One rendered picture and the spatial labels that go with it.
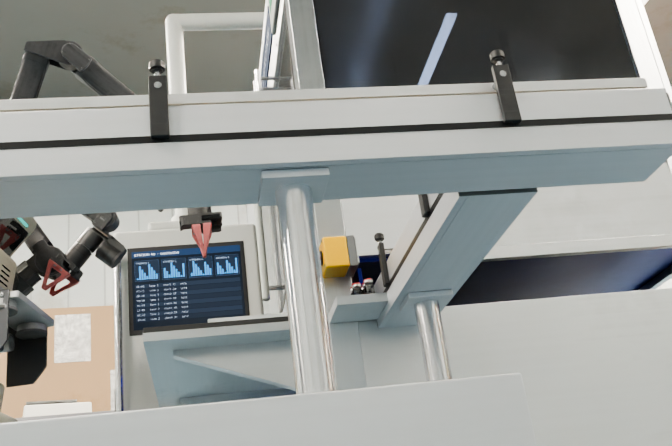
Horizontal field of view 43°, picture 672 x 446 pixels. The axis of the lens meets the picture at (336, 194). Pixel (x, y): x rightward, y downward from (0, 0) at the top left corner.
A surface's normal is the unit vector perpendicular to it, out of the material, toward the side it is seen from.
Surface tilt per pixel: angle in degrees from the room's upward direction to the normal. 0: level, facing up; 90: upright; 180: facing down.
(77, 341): 90
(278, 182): 180
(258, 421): 90
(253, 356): 90
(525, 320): 90
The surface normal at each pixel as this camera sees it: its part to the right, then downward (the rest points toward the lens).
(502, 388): 0.14, -0.43
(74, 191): 0.12, 0.90
